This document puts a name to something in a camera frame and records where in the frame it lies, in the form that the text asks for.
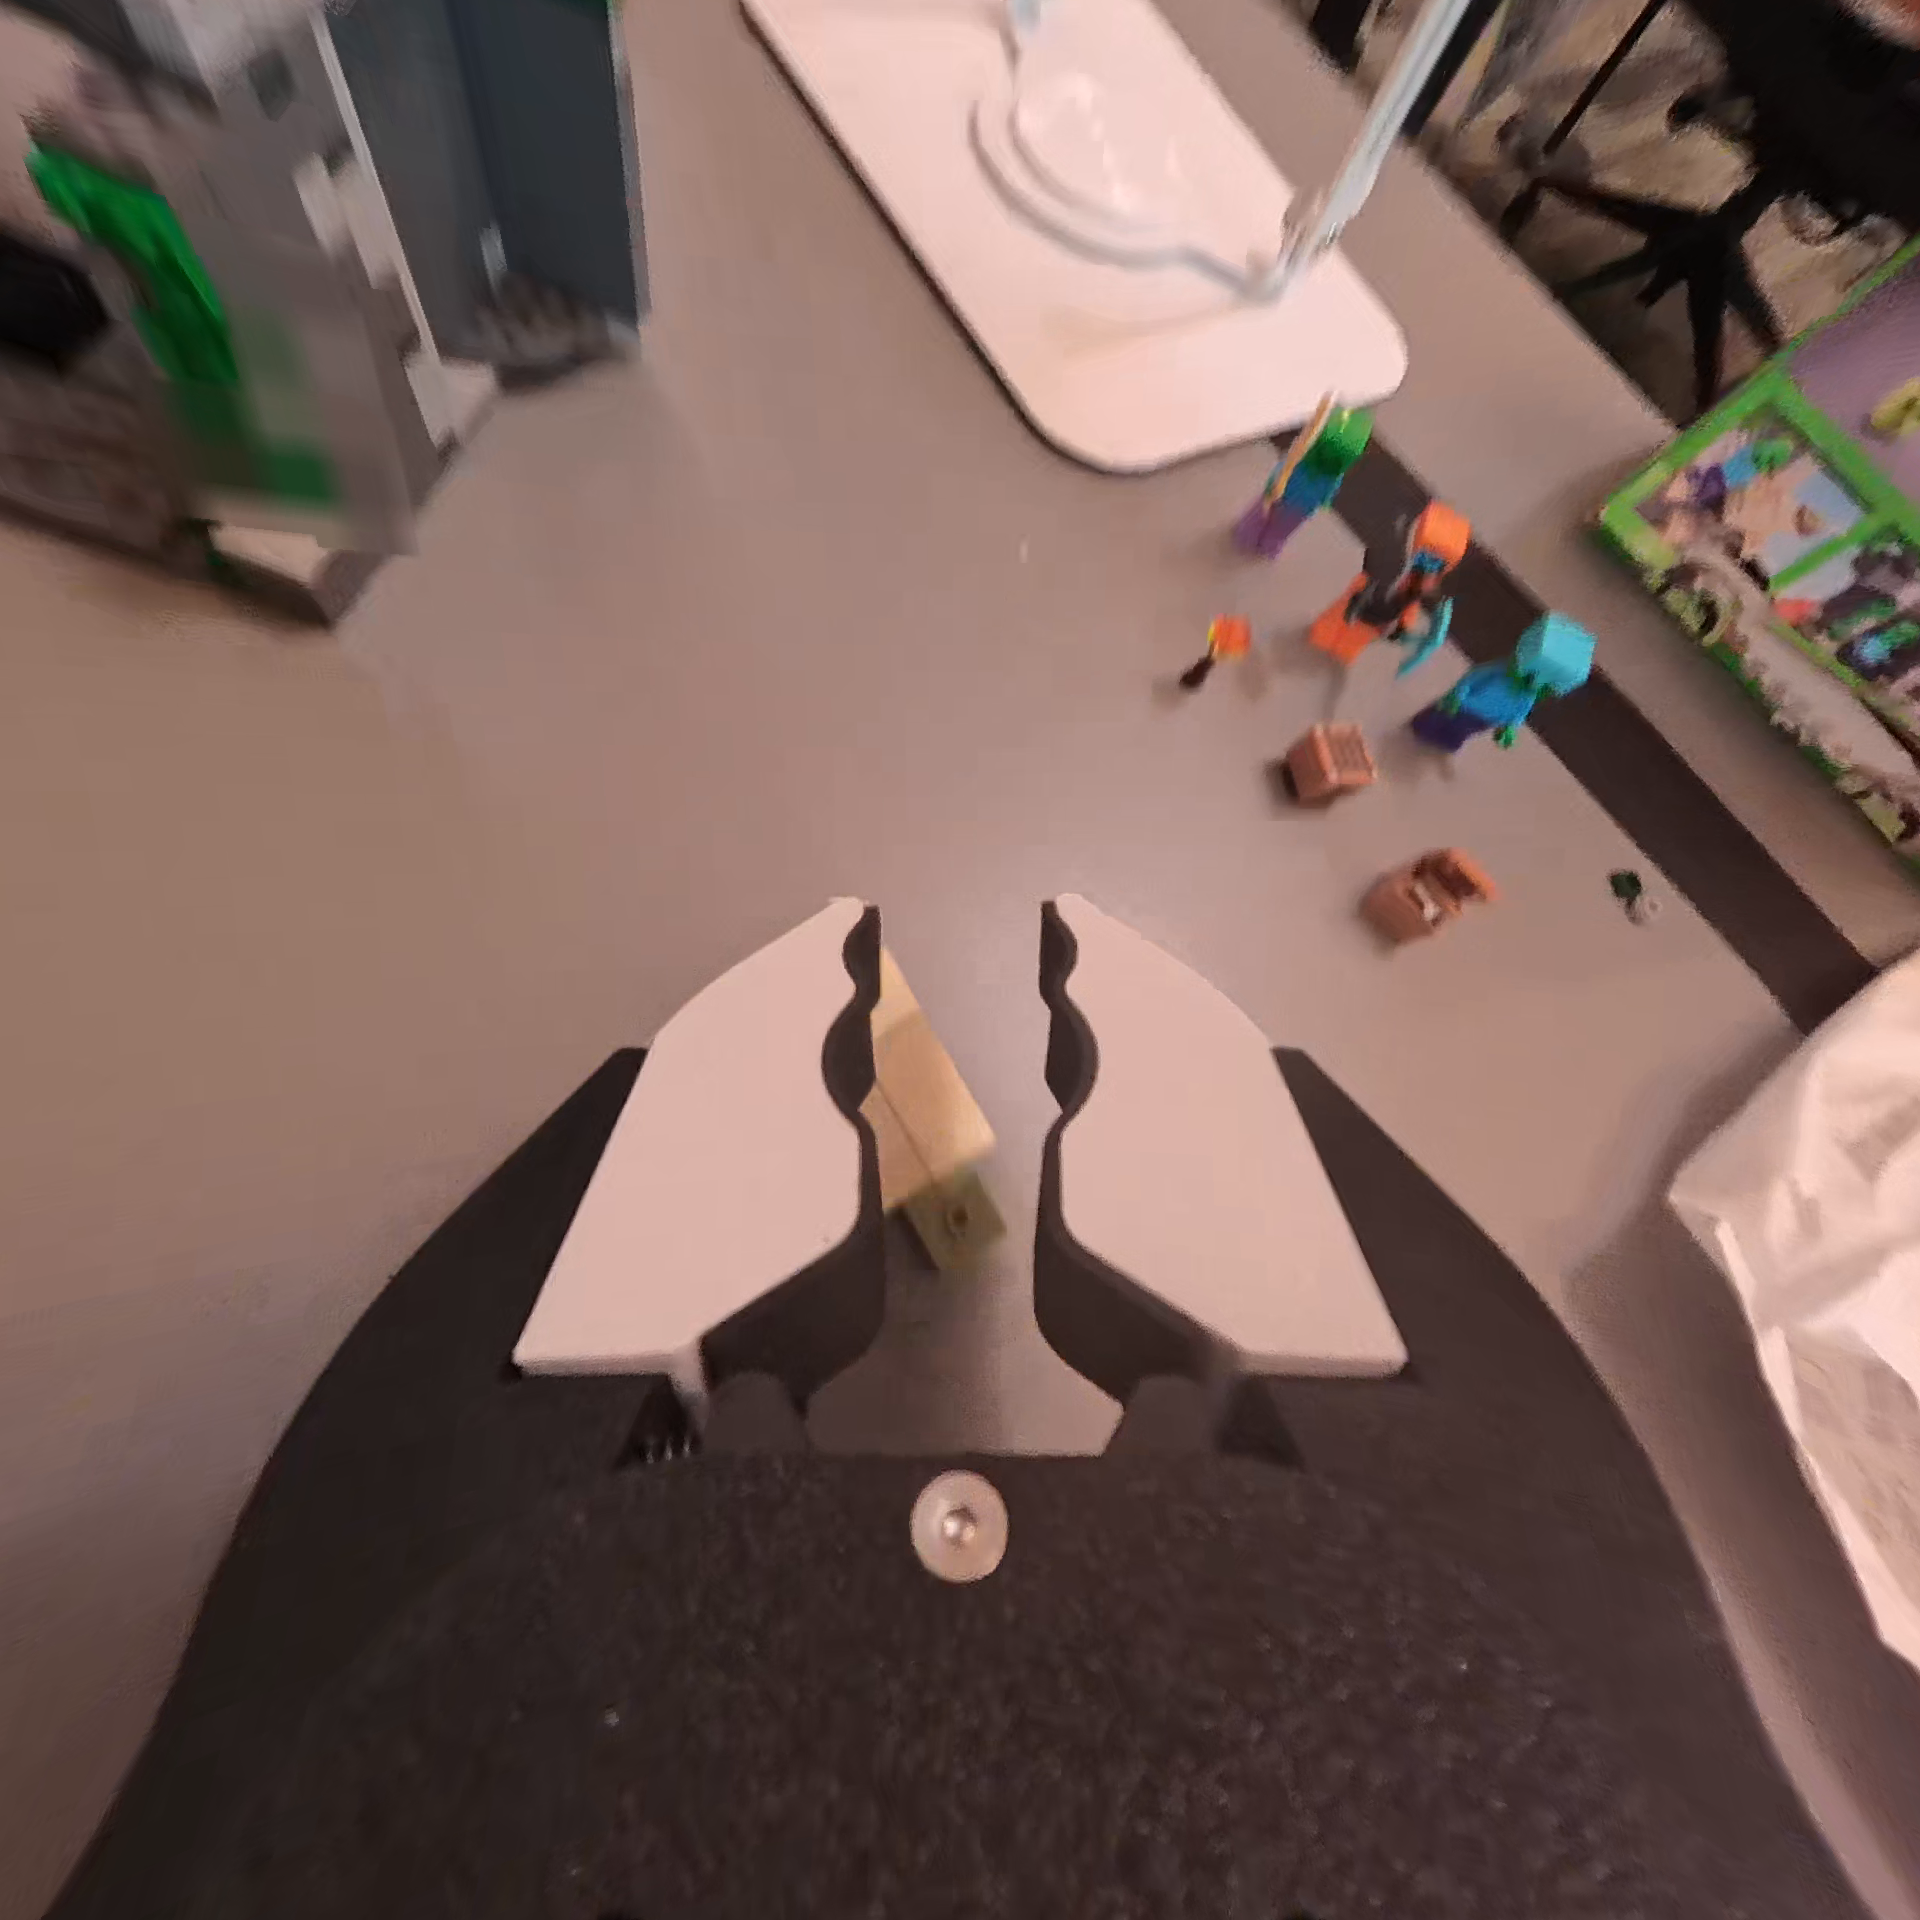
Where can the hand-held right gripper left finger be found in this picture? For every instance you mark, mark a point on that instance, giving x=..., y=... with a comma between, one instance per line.
x=706, y=1186

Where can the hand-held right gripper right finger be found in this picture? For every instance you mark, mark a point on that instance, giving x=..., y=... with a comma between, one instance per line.
x=1202, y=1186

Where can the tan toy brick plate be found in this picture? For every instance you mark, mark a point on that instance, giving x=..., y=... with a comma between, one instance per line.
x=931, y=1096

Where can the small olive brick piece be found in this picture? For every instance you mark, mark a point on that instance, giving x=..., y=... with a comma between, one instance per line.
x=962, y=1223

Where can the grey toy brick build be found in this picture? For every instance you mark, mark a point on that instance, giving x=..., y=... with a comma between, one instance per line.
x=300, y=301

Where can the small brown brick piece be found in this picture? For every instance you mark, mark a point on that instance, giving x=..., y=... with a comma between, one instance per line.
x=1426, y=896
x=1330, y=764

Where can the tiny dark green brick piece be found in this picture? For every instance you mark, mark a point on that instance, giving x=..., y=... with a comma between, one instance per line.
x=1630, y=894

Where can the small toy torch piece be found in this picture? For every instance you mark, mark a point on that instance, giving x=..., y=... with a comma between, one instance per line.
x=1219, y=647

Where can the cyan toy minifigure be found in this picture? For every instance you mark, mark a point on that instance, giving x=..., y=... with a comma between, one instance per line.
x=1517, y=682

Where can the orange toy minifigure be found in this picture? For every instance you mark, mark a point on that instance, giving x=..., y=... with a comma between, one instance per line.
x=1402, y=594

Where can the crumpled white paper bag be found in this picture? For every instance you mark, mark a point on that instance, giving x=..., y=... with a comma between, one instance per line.
x=1829, y=1277

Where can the green zombie toy minifigure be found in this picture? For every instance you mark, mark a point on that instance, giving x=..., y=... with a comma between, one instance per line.
x=1314, y=466

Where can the green toy brick box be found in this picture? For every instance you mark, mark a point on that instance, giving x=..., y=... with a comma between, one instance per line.
x=1770, y=571

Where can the white book stand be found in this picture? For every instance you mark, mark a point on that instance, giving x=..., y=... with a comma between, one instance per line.
x=931, y=181

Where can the black office chair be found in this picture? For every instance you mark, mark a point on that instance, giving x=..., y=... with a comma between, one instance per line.
x=1799, y=119

